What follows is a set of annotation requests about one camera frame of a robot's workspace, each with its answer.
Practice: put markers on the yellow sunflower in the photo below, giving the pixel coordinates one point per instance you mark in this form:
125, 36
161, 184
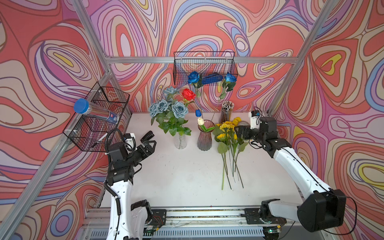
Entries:
241, 142

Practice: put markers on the left black wire basket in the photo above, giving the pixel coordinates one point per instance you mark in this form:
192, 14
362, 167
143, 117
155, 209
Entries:
83, 131

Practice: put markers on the back black wire basket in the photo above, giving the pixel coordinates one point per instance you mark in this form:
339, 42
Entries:
203, 62

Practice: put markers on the clear textured glass vase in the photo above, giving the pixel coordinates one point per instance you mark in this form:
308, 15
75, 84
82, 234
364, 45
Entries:
180, 141

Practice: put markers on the black stapler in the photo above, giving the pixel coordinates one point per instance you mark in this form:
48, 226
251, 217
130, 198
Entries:
148, 136

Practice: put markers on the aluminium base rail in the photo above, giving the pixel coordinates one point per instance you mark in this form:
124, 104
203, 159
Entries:
223, 223

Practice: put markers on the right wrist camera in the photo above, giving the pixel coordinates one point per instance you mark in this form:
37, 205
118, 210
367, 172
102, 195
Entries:
255, 118

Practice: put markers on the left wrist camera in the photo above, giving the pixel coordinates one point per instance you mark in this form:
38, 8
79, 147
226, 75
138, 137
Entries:
130, 142

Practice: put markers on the ribbed pink grey vase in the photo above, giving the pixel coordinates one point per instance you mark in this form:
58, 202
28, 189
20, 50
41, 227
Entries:
205, 137

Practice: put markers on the yellow rose spray stem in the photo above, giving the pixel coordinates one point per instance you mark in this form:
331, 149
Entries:
236, 120

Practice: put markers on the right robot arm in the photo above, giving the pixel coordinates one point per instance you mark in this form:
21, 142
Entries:
322, 208

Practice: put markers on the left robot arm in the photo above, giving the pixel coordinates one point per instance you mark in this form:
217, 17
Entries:
128, 220

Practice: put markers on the white tulip bud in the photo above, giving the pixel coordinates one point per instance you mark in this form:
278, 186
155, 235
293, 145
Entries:
201, 121

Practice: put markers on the blue capped pencil tube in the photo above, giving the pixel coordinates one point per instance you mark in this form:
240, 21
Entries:
84, 107

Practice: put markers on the blue object in basket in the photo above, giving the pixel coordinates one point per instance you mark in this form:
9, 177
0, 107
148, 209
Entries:
212, 78

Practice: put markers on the black wire basket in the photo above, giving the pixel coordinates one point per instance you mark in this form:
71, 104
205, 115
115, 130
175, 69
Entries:
203, 62
83, 131

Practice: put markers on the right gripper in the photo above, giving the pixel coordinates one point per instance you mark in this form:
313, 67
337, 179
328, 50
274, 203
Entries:
246, 128

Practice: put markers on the left blue rose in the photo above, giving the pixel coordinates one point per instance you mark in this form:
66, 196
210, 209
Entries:
195, 80

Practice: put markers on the right blue rose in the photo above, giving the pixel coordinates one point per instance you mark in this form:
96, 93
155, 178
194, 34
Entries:
228, 84

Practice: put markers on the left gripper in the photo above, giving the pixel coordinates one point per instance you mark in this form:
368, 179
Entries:
148, 152

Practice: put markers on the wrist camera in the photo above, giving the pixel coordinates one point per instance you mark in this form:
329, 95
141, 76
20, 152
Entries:
255, 118
130, 142

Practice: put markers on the small blue tulip bud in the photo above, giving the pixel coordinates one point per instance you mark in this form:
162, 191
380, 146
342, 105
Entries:
198, 113

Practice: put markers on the white marker pen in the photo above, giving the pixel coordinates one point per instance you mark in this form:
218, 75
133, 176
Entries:
99, 140

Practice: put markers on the red rose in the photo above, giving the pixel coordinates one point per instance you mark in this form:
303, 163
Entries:
188, 95

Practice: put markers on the grey blue rose bunch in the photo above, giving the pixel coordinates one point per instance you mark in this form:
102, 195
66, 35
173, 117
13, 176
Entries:
170, 112

